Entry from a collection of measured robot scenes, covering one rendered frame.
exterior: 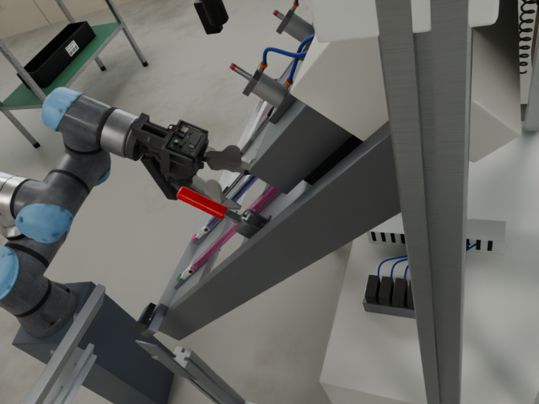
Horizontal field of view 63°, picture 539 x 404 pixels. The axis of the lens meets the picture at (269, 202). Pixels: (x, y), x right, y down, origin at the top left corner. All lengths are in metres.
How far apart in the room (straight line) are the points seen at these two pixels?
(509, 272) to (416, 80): 0.74
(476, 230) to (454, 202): 0.65
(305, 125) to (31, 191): 0.55
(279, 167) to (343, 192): 0.09
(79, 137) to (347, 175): 0.55
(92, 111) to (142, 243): 1.44
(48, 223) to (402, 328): 0.64
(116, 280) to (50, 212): 1.34
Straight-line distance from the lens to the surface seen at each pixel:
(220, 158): 0.79
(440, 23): 0.22
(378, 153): 0.33
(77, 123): 0.79
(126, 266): 2.14
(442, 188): 0.29
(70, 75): 3.08
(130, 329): 1.50
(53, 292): 1.30
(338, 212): 0.39
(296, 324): 1.64
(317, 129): 0.38
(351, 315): 0.91
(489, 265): 0.95
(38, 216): 0.79
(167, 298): 0.93
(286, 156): 0.41
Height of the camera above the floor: 1.42
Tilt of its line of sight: 45 degrees down
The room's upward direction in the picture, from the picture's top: 25 degrees counter-clockwise
